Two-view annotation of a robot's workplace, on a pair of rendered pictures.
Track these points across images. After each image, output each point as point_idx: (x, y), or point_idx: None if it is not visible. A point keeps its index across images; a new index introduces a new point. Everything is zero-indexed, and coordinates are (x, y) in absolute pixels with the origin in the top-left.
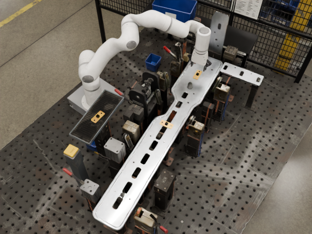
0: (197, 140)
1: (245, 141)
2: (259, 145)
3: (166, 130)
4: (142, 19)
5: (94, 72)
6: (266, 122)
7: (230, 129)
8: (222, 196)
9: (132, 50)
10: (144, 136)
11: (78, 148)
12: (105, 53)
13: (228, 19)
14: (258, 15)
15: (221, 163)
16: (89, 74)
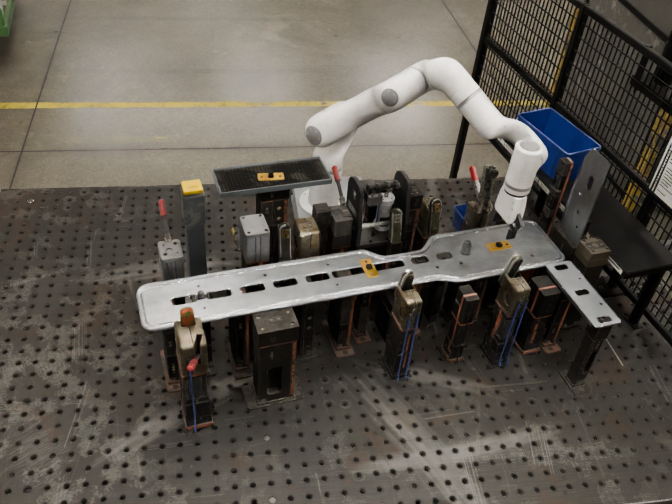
0: (400, 332)
1: (505, 422)
2: (525, 448)
3: (359, 274)
4: (429, 65)
5: (326, 128)
6: (580, 427)
7: (497, 388)
8: (370, 460)
9: (457, 191)
10: (318, 259)
11: (201, 190)
12: (356, 104)
13: (607, 170)
14: None
15: (425, 418)
16: (317, 128)
